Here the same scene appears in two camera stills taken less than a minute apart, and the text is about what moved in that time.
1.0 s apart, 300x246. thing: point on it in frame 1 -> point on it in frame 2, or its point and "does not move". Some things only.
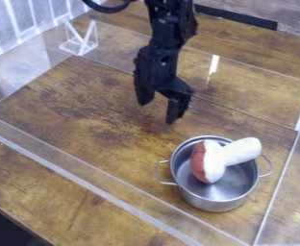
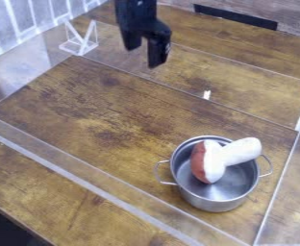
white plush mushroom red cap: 211,157 does not move
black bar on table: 237,17 does not move
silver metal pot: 224,195 does not move
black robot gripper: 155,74 -> 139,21
